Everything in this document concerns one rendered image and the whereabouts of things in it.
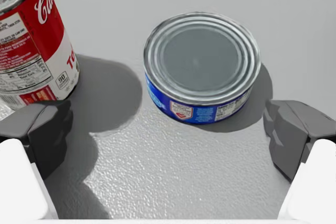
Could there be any blue flat can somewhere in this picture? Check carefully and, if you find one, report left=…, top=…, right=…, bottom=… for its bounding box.
left=143, top=12, right=262, bottom=125

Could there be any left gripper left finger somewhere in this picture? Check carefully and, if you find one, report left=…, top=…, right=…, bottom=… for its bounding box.
left=0, top=100, right=75, bottom=220

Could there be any red and white can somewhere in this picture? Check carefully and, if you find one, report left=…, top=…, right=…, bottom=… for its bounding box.
left=0, top=0, right=80, bottom=112

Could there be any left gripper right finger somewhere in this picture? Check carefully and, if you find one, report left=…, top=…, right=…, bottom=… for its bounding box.
left=262, top=99, right=336, bottom=220

